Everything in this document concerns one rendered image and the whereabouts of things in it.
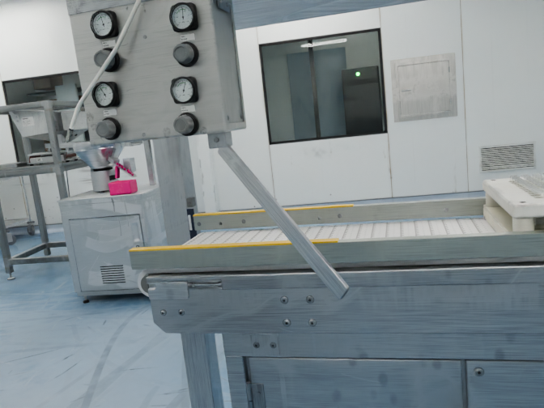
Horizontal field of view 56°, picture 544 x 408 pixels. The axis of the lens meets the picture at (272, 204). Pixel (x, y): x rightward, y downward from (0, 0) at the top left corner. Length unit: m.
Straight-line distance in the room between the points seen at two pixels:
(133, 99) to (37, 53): 6.41
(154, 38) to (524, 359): 0.71
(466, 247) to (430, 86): 5.30
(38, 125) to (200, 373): 3.75
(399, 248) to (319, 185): 5.33
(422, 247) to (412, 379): 0.24
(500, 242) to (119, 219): 3.07
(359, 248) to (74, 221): 3.14
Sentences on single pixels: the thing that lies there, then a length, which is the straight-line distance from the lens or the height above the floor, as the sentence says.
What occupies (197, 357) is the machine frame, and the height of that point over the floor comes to 0.64.
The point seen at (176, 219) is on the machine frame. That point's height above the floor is 0.97.
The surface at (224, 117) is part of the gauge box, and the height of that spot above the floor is 1.17.
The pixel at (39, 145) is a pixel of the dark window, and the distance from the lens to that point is 7.20.
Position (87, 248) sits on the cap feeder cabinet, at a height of 0.41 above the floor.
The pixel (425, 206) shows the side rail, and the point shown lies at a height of 0.97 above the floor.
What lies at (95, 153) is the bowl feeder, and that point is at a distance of 3.79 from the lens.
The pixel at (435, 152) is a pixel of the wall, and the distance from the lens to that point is 6.07.
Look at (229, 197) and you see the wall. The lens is 6.26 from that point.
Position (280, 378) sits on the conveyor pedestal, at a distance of 0.91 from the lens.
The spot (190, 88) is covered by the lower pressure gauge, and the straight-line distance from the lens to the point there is 0.73.
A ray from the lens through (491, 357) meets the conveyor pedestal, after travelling 0.86.
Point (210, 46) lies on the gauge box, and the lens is 0.73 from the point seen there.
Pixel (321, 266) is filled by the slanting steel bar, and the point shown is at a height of 0.97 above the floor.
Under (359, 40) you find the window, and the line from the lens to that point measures 6.03.
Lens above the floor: 1.16
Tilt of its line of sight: 10 degrees down
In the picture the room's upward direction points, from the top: 6 degrees counter-clockwise
